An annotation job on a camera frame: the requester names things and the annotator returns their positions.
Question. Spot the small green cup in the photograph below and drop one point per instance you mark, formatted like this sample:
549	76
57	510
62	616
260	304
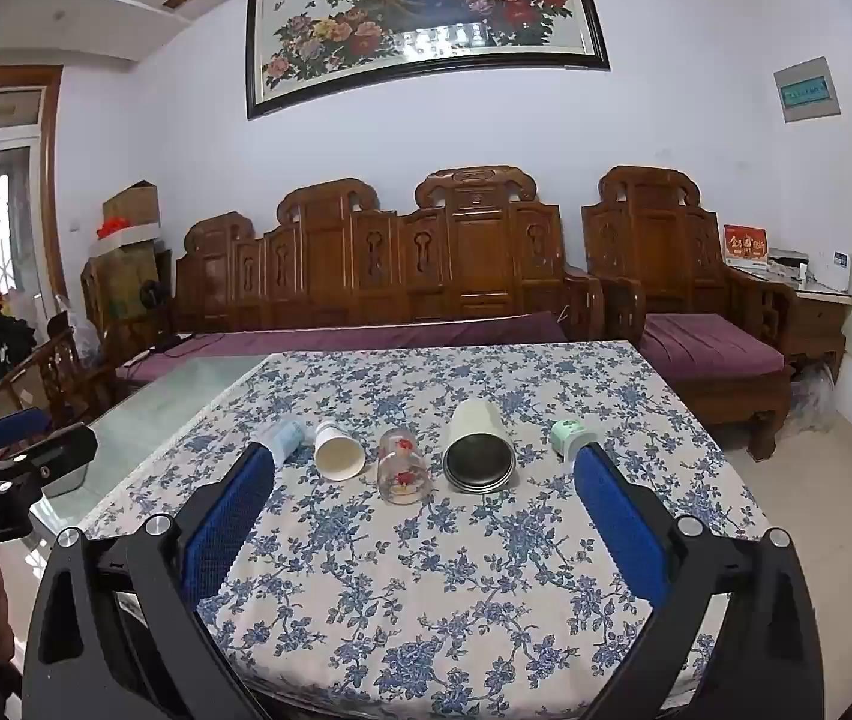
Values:
568	441

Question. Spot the wooden chair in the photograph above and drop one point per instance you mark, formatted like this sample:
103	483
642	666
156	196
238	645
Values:
58	367

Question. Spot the grey wall electrical box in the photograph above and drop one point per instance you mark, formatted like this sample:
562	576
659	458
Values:
807	90

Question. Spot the carved wooden armchair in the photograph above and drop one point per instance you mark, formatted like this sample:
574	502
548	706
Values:
658	255

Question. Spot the light blue cup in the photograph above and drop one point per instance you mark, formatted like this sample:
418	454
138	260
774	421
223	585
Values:
291	439

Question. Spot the cream steel-lined cup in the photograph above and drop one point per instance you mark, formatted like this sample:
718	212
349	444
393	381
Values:
475	420

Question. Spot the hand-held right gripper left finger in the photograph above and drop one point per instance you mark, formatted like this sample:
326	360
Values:
227	529

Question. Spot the white paper cup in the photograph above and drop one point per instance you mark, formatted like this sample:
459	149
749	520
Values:
337	457

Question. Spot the purple armchair cushion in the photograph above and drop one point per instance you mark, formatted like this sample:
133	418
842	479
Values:
703	345

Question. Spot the red gift box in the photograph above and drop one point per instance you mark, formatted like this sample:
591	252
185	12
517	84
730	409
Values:
745	244

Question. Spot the blue floral tablecloth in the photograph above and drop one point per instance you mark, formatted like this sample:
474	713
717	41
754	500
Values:
411	585

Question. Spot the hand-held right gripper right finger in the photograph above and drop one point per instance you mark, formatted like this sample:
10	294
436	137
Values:
621	529

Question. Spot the white and blue box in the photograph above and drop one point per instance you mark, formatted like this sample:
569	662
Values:
835	270

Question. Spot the wooden side table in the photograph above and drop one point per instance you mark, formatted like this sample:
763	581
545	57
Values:
816	322

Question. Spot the brown cardboard box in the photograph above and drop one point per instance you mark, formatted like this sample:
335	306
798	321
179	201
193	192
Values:
132	204

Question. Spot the framed peacock flower painting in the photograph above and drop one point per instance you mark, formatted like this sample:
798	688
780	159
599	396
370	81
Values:
426	15

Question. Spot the carved wooden sofa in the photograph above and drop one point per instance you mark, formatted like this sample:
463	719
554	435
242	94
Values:
471	255

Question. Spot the clear glass cup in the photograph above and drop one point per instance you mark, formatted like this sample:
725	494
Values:
402	477

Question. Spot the long purple sofa cushion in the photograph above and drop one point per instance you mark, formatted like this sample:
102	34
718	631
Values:
366	334

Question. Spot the stacked cardboard boxes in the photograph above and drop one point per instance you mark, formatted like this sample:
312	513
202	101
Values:
126	285

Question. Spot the clear plastic bag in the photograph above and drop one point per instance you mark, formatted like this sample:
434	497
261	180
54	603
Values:
812	397

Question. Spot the white box with red contents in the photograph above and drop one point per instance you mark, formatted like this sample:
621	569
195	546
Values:
122	236

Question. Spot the small black fan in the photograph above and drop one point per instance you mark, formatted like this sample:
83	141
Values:
152	295

